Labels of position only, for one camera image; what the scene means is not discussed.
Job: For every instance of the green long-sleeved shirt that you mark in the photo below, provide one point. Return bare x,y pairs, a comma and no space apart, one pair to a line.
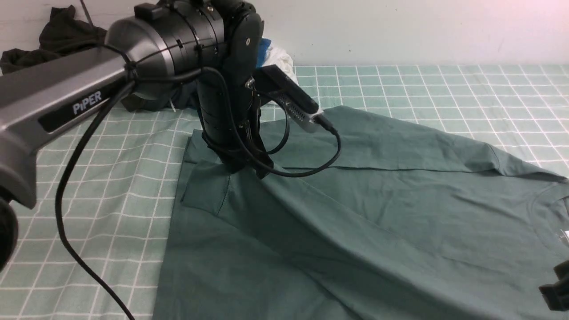
410,223

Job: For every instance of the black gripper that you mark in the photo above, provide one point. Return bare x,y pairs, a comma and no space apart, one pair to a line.
231,53

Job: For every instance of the dark grey crumpled garment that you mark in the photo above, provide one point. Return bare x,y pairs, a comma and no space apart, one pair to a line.
181,97

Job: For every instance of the white crumpled garment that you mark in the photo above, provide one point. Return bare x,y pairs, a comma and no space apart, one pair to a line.
279,57

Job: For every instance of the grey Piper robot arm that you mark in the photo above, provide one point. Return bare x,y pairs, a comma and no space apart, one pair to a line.
144,57

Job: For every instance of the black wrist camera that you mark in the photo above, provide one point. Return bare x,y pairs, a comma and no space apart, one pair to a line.
272,82

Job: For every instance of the green checkered tablecloth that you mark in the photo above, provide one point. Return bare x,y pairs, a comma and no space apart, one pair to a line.
422,89

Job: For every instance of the dark olive crumpled garment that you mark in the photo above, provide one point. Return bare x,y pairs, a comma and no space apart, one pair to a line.
62,36

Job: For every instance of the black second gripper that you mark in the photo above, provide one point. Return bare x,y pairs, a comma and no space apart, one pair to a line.
556,295

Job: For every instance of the blue crumpled garment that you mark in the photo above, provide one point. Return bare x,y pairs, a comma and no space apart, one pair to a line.
263,48

